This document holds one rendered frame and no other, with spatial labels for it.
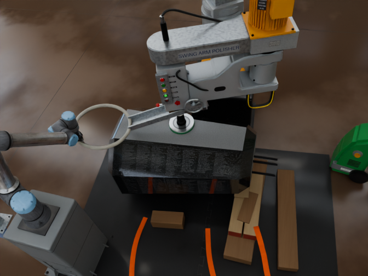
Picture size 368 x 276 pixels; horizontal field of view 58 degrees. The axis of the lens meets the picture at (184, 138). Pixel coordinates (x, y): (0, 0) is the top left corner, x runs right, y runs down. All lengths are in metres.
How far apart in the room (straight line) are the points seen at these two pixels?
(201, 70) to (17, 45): 4.12
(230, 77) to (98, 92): 2.55
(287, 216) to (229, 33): 1.75
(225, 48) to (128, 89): 2.47
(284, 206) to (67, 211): 1.89
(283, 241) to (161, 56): 1.89
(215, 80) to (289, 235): 1.54
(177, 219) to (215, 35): 1.71
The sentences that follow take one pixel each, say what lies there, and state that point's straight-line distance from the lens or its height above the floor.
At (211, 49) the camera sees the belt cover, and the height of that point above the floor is 1.65.
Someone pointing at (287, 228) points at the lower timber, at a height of 0.10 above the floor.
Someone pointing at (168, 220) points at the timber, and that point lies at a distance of 3.17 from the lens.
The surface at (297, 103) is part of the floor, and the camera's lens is 4.16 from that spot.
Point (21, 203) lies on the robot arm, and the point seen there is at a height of 1.14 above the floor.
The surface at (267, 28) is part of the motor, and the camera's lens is 2.23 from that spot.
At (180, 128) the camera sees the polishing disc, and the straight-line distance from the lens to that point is 2.79.
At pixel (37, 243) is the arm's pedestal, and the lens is 2.64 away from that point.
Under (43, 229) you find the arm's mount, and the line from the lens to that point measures 2.64.
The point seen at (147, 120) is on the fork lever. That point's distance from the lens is 2.71.
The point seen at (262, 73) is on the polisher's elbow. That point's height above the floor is 1.36.
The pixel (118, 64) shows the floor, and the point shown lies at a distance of 4.92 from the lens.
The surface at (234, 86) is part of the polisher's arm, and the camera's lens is 2.47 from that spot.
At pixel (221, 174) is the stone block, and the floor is 0.67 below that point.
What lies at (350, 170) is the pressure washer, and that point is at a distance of 3.58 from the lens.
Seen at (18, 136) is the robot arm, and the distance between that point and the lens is 2.19.
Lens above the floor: 3.01
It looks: 52 degrees down
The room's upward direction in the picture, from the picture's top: 11 degrees counter-clockwise
